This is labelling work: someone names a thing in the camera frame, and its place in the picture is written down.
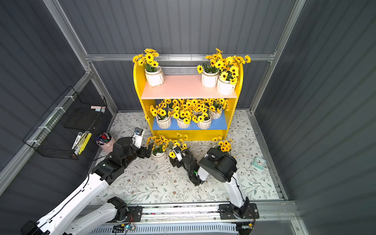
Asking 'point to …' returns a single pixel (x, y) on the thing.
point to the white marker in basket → (77, 140)
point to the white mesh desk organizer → (180, 68)
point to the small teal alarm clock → (259, 162)
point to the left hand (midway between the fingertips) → (143, 140)
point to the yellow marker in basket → (85, 144)
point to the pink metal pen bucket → (105, 140)
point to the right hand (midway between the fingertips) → (176, 151)
